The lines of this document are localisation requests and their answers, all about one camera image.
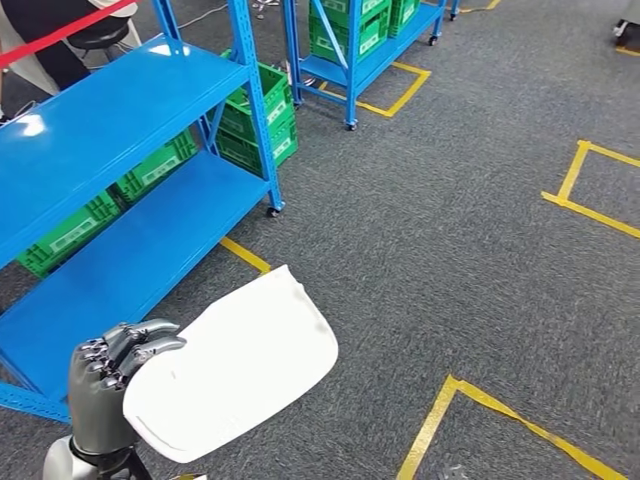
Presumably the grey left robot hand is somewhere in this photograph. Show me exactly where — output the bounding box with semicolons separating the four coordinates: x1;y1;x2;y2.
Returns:
67;319;187;458

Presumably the white plastic shell part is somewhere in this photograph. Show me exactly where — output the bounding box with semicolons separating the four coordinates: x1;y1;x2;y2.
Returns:
122;264;340;465

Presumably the blue metal shelf rack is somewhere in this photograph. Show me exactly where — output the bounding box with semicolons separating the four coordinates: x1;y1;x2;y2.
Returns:
279;0;461;132
0;0;286;425

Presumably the black swivel stool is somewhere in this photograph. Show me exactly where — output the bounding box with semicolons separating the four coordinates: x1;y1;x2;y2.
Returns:
67;16;131;54

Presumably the long red barrier belt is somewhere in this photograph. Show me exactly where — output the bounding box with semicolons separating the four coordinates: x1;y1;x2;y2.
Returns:
0;0;136;70

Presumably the open green plastic crate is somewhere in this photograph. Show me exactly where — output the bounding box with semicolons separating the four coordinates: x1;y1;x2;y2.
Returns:
217;49;296;144

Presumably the yellow floor tape marking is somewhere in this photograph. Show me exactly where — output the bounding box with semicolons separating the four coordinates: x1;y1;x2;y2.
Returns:
541;139;640;240
396;374;630;480

